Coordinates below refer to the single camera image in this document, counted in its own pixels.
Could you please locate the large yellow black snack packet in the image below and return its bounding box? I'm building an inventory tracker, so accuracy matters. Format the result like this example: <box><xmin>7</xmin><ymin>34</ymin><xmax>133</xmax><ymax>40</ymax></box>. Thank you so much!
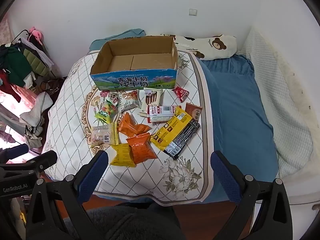
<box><xmin>150</xmin><ymin>106</ymin><xmax>201</xmax><ymax>159</ymax></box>

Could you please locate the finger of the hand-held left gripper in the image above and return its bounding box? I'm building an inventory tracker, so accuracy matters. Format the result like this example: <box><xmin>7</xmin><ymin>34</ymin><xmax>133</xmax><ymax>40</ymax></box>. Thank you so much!
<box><xmin>0</xmin><ymin>144</ymin><xmax>29</xmax><ymax>162</ymax></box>
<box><xmin>15</xmin><ymin>151</ymin><xmax>58</xmax><ymax>174</ymax></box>

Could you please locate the grey striped cloth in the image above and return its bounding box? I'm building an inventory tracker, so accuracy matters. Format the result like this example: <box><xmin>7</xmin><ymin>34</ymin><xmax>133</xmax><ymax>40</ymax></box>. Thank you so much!
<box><xmin>24</xmin><ymin>126</ymin><xmax>45</xmax><ymax>149</ymax></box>

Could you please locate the green candy packet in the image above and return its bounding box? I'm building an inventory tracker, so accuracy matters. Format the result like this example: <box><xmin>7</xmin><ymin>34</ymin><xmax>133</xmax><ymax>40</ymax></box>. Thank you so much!
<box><xmin>94</xmin><ymin>99</ymin><xmax>120</xmax><ymax>124</ymax></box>

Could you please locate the cardboard box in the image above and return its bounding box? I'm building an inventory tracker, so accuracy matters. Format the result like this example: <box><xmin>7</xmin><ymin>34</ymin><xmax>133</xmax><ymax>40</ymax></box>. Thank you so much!
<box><xmin>90</xmin><ymin>36</ymin><xmax>178</xmax><ymax>91</ymax></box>

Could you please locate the orange snack packet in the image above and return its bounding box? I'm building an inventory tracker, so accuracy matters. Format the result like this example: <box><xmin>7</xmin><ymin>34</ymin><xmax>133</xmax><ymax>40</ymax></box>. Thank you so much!
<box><xmin>117</xmin><ymin>112</ymin><xmax>152</xmax><ymax>139</ymax></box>
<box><xmin>126</xmin><ymin>133</ymin><xmax>158</xmax><ymax>165</ymax></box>

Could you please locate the blue bedsheet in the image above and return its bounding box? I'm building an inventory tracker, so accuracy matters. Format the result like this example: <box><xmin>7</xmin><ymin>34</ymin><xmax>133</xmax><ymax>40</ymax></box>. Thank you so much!
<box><xmin>200</xmin><ymin>54</ymin><xmax>279</xmax><ymax>203</ymax></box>

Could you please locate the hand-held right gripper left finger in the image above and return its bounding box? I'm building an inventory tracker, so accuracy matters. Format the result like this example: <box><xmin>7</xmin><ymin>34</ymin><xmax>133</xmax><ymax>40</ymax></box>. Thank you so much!
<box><xmin>26</xmin><ymin>150</ymin><xmax>109</xmax><ymax>240</ymax></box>

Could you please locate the white chocolate stick packet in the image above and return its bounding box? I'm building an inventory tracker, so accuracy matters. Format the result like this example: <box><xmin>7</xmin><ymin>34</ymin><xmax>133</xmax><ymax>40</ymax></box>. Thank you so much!
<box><xmin>138</xmin><ymin>89</ymin><xmax>163</xmax><ymax>117</ymax></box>

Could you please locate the brown red snack packet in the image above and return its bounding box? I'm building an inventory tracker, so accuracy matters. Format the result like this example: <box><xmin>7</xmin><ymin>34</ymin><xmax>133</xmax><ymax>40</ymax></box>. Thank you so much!
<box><xmin>184</xmin><ymin>102</ymin><xmax>203</xmax><ymax>123</ymax></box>

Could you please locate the white oat cookie packet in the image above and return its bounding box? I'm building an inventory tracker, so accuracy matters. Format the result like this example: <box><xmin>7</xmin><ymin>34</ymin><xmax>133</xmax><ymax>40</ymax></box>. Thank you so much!
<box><xmin>117</xmin><ymin>89</ymin><xmax>142</xmax><ymax>112</ymax></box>

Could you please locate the olive puffer jacket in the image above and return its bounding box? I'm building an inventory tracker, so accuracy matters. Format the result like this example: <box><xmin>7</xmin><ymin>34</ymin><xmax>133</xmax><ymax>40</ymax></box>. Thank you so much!
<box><xmin>22</xmin><ymin>47</ymin><xmax>54</xmax><ymax>77</ymax></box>

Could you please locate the person's dark fleece clothing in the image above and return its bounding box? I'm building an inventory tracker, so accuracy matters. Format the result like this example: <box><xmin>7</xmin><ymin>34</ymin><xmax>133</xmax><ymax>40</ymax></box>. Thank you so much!
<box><xmin>60</xmin><ymin>201</ymin><xmax>181</xmax><ymax>240</ymax></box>

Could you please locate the white crumpled cloth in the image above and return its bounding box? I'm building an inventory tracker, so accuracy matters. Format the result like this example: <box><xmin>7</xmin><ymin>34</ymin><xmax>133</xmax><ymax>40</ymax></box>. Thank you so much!
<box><xmin>19</xmin><ymin>92</ymin><xmax>53</xmax><ymax>127</ymax></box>

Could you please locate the pink plush toy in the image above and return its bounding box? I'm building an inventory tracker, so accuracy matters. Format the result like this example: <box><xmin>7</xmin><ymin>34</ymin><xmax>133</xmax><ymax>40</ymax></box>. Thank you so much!
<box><xmin>29</xmin><ymin>27</ymin><xmax>43</xmax><ymax>42</ymax></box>

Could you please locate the dark green garment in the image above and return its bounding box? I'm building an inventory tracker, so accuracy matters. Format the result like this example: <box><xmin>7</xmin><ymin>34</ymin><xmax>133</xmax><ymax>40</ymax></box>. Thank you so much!
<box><xmin>0</xmin><ymin>46</ymin><xmax>30</xmax><ymax>87</ymax></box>

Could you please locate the white textured bed cover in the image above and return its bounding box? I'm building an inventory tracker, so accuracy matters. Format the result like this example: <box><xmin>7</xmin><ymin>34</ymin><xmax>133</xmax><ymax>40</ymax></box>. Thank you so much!
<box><xmin>236</xmin><ymin>27</ymin><xmax>314</xmax><ymax>178</ymax></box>

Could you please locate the white floral quilt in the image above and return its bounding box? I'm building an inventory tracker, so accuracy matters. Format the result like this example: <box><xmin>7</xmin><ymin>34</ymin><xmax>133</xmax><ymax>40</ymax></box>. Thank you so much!
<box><xmin>41</xmin><ymin>50</ymin><xmax>217</xmax><ymax>204</ymax></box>

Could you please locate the blue towel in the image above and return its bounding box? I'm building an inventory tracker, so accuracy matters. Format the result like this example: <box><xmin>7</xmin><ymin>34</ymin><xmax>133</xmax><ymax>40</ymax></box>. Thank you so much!
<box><xmin>89</xmin><ymin>29</ymin><xmax>146</xmax><ymax>52</ymax></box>

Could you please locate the clear bread packet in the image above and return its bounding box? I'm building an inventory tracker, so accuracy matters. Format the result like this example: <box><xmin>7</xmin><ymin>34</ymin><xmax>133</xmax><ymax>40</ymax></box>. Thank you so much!
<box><xmin>90</xmin><ymin>124</ymin><xmax>115</xmax><ymax>148</ymax></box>

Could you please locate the bear print pillow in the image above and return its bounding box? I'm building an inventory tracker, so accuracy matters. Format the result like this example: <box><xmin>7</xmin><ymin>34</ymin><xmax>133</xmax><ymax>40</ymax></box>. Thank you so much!
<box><xmin>160</xmin><ymin>34</ymin><xmax>237</xmax><ymax>60</ymax></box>

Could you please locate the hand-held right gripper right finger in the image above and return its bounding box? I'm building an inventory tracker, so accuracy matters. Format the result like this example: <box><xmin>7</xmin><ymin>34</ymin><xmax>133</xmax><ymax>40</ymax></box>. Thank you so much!
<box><xmin>210</xmin><ymin>151</ymin><xmax>293</xmax><ymax>240</ymax></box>

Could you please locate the small red white snack packet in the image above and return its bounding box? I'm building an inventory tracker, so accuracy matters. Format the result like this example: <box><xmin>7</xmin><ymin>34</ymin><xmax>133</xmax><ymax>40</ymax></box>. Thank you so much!
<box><xmin>109</xmin><ymin>92</ymin><xmax>122</xmax><ymax>106</ymax></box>

